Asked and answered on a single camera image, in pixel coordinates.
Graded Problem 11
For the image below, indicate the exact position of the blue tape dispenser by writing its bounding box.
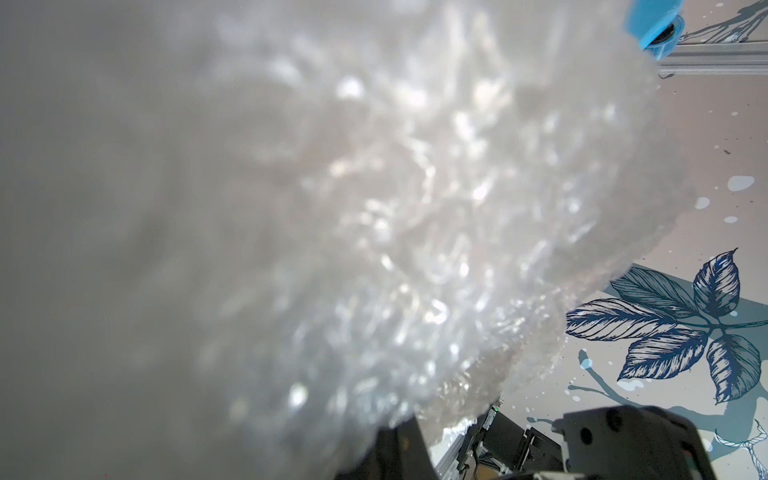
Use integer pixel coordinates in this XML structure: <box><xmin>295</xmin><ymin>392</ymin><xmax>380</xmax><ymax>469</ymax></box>
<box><xmin>625</xmin><ymin>0</ymin><xmax>685</xmax><ymax>61</ymax></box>

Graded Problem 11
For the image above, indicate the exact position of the bubble wrap sheet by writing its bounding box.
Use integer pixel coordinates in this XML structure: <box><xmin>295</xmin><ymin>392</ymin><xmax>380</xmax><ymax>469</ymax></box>
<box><xmin>1</xmin><ymin>1</ymin><xmax>693</xmax><ymax>479</ymax></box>

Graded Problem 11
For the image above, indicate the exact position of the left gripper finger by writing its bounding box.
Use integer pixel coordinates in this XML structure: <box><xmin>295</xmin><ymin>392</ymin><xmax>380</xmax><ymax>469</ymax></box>
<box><xmin>335</xmin><ymin>417</ymin><xmax>439</xmax><ymax>480</ymax></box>

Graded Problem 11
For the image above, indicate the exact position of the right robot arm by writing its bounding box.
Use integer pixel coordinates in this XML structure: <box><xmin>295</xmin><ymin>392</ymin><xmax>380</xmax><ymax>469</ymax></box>
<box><xmin>446</xmin><ymin>406</ymin><xmax>716</xmax><ymax>479</ymax></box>

